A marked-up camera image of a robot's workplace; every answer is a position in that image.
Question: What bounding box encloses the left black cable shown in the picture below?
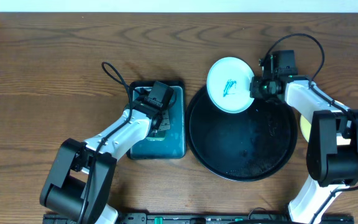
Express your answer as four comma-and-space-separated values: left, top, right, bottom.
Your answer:
76, 61, 150, 224

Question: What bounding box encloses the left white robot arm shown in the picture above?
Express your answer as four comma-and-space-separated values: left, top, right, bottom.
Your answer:
39, 92, 177, 223

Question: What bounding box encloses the rectangular tray with soapy water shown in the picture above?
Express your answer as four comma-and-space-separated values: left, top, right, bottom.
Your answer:
126, 80, 186, 160

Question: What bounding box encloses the right black cable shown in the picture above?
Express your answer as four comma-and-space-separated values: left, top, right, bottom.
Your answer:
261, 33, 358, 224

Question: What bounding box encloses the green yellow sponge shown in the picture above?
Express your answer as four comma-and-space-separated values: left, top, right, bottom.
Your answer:
146, 130, 166, 141

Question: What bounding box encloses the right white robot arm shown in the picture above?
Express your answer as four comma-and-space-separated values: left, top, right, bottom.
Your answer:
250, 75, 358, 223

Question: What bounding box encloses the mint plate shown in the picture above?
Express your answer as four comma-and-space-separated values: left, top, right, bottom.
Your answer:
206, 57, 254, 114

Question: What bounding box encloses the yellow plate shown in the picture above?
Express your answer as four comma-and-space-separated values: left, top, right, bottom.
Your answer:
299, 100, 352, 147

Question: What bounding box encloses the black cable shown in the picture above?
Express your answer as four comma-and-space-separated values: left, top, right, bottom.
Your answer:
76, 61, 150, 224
261, 33, 358, 224

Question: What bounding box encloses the round black tray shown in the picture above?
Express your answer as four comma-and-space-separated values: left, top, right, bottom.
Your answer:
185, 87, 298, 182

